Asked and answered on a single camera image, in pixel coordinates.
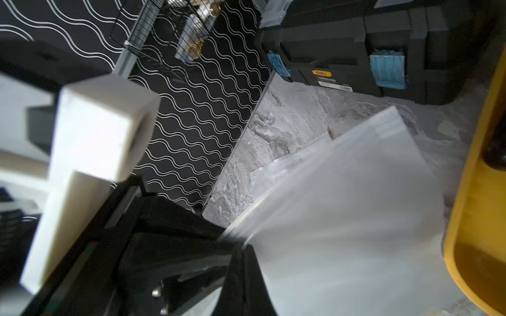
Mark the black wire basket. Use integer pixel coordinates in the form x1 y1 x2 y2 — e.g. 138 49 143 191
109 1 223 82

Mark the pile of toy eggplants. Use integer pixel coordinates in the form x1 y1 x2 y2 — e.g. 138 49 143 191
482 115 505 171

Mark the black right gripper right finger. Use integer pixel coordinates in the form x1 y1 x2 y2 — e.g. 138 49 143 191
243 245 277 315

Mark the yellow plastic bin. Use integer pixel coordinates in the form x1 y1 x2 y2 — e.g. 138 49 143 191
444 55 505 315

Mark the stack of clear zip-top bags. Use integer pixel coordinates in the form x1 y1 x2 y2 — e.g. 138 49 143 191
250 132 333 200

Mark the black toolbox with blue latches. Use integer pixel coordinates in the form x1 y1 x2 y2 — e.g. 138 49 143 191
255 1 484 105

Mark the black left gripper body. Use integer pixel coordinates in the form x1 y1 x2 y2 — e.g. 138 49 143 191
24 176 234 315

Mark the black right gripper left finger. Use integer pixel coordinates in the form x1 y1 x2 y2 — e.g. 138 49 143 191
212 246 245 316

